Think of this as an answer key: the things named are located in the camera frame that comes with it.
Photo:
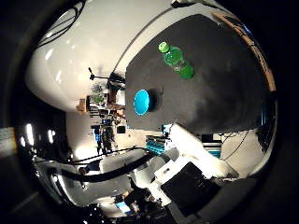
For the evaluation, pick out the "green plastic bottle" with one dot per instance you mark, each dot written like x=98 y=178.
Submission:
x=177 y=60

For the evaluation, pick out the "blue plastic cup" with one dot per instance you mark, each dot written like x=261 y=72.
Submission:
x=141 y=102

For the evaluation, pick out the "blue stacked crates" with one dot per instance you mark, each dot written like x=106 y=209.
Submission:
x=157 y=144

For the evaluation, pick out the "person in dark shirt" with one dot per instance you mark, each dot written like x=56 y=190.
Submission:
x=88 y=168

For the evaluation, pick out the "dark grey table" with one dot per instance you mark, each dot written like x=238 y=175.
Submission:
x=211 y=77

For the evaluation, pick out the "cluttered wooden shelf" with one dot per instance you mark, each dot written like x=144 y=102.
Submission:
x=99 y=109

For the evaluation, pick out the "green potted plant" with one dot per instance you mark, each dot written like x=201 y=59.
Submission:
x=97 y=93

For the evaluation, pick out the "black tripod stand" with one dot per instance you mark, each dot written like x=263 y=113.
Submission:
x=104 y=77

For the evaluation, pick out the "wooden board strip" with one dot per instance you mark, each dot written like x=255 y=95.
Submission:
x=249 y=43

